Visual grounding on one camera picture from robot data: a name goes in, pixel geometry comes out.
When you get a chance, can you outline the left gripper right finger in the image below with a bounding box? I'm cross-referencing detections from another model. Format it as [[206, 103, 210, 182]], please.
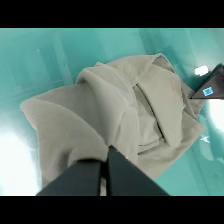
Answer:
[[106, 144, 170, 197]]

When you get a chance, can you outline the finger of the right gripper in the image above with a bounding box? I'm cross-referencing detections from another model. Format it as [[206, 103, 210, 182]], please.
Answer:
[[189, 63, 224, 101]]

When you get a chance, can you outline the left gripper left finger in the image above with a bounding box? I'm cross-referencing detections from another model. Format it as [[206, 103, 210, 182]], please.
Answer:
[[36, 159, 108, 197]]

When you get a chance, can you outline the brown shirt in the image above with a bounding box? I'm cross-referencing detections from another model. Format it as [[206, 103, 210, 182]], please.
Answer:
[[19, 53, 207, 197]]

